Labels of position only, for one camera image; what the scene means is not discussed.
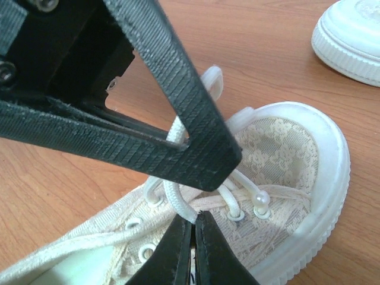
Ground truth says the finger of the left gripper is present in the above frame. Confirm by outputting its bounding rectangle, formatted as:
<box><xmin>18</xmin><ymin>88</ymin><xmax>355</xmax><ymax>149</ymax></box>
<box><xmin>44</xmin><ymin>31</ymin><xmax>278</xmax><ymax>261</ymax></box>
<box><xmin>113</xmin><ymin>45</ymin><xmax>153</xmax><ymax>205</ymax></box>
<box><xmin>104</xmin><ymin>1</ymin><xmax>242</xmax><ymax>192</ymax></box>
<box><xmin>1</xmin><ymin>101</ymin><xmax>190</xmax><ymax>178</ymax></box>

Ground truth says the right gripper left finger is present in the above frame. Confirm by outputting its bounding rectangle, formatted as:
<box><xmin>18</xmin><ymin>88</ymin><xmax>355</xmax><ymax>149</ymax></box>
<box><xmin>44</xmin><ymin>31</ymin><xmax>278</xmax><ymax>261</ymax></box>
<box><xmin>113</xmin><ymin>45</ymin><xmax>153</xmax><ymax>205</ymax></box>
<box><xmin>126</xmin><ymin>215</ymin><xmax>193</xmax><ymax>285</ymax></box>

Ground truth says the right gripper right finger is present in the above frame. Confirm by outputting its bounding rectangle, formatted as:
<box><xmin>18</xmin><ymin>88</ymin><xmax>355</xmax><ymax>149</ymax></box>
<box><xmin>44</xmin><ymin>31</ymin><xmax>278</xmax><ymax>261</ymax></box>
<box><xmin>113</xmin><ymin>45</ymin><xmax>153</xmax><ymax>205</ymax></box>
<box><xmin>195</xmin><ymin>211</ymin><xmax>258</xmax><ymax>285</ymax></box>

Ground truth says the white lace sneaker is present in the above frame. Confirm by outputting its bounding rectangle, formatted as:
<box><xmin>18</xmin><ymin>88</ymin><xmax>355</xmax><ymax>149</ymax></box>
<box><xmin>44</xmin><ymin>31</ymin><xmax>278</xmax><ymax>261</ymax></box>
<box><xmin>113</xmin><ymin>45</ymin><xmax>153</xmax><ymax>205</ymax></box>
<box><xmin>0</xmin><ymin>66</ymin><xmax>352</xmax><ymax>285</ymax></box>
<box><xmin>311</xmin><ymin>0</ymin><xmax>379</xmax><ymax>87</ymax></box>

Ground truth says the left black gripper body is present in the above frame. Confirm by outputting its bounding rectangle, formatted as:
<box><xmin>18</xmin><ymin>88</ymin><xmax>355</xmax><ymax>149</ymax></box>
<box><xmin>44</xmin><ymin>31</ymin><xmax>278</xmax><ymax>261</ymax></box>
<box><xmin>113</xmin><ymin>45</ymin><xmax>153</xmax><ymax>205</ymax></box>
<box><xmin>1</xmin><ymin>1</ymin><xmax>134</xmax><ymax>106</ymax></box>

